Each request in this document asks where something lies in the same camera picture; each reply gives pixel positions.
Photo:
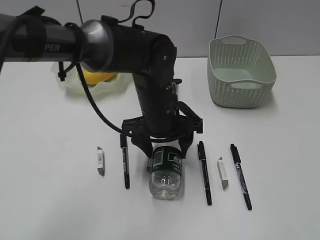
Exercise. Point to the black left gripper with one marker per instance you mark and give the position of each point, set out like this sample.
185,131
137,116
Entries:
157,107

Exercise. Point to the black marker pen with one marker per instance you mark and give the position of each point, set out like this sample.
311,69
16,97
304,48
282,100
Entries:
237,163
204,168
125,159

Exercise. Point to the clear water bottle green label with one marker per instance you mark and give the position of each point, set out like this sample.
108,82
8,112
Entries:
165,182

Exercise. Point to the yellow mango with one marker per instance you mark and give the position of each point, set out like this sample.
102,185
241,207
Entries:
93,78

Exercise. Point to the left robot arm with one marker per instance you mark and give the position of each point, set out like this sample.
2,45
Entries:
106,45

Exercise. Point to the grey white eraser middle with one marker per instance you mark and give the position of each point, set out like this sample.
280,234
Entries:
149,165

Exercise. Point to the grey white eraser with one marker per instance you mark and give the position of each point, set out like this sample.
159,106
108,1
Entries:
100,161
149,165
222,174

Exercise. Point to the grey white eraser left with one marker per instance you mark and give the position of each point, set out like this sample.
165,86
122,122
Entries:
100,161

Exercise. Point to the grey white eraser right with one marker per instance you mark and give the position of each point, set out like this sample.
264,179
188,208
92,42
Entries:
222,174

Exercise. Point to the translucent green wavy plate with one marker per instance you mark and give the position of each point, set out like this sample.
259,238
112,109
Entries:
73,88

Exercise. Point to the light green plastic basket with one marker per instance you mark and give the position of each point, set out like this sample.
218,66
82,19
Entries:
240,72

